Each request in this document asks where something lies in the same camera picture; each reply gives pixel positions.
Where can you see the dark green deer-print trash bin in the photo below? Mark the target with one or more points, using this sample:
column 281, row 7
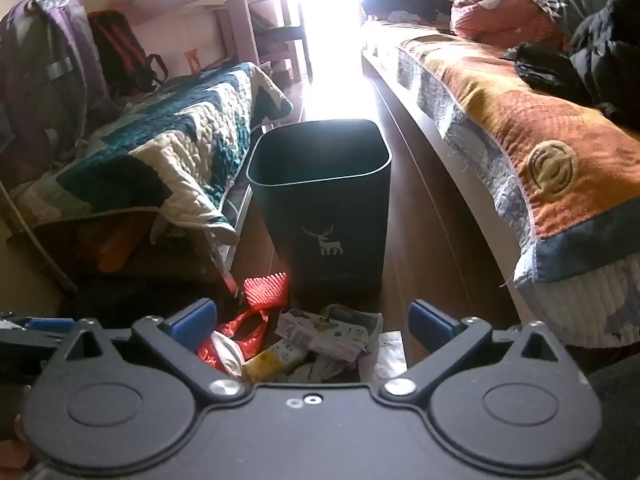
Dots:
column 320, row 210

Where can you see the printed carton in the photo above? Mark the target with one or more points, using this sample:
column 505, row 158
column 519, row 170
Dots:
column 325, row 332

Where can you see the purple grey backpack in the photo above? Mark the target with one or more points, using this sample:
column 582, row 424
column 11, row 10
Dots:
column 45, row 60

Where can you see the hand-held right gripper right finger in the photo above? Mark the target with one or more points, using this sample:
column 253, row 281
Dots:
column 425, row 322

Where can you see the red ribbed plastic piece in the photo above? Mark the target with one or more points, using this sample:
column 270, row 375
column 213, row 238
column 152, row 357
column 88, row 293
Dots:
column 265, row 292

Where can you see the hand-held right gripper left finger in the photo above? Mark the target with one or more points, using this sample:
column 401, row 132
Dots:
column 192, row 319

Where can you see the wooden bed base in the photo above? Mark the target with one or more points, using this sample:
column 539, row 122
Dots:
column 450, row 200

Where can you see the red cloth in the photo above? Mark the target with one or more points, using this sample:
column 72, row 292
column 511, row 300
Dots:
column 250, row 332

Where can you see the pale paper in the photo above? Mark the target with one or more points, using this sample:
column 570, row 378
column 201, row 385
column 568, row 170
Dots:
column 320, row 370

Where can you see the black jacket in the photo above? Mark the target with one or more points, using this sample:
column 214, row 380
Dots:
column 610, row 45

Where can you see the brown cardboard box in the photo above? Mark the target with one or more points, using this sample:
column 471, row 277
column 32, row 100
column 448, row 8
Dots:
column 75, row 245

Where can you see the metal bed frame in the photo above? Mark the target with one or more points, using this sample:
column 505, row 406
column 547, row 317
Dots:
column 242, row 210

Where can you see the black orange backpack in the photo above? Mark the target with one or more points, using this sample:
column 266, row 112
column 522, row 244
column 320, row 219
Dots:
column 117, row 52

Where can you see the small orange box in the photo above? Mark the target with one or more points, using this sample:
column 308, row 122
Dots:
column 193, row 60

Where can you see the orange patchwork quilt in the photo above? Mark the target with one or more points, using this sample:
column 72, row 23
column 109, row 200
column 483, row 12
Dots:
column 525, row 125

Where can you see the teal and cream zigzag quilt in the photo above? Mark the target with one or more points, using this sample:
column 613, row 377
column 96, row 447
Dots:
column 150, row 140

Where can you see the yellow wrapper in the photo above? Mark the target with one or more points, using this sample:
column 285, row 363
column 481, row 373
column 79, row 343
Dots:
column 272, row 362

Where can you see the white plastic wad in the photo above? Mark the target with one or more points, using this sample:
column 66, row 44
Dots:
column 227, row 355

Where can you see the pink orange blanket bundle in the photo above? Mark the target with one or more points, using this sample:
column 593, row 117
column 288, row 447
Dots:
column 500, row 15

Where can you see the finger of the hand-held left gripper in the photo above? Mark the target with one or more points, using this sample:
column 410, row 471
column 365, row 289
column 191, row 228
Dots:
column 45, row 324

